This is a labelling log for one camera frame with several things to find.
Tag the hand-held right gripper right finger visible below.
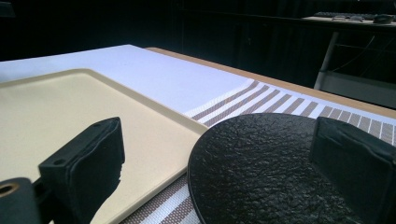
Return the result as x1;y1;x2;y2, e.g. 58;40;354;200
309;117;396;224

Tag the white table covering sheet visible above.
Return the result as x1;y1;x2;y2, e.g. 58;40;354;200
0;44;255;115

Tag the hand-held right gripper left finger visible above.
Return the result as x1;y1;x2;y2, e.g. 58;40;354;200
38;117;126;224

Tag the black textured round plate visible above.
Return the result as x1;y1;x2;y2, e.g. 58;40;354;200
187;112;372;224

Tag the beige rectangular tray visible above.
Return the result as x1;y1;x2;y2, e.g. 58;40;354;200
0;68;209;224

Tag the dark desk with keyboard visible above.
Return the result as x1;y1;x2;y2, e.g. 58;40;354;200
302;10;396;32

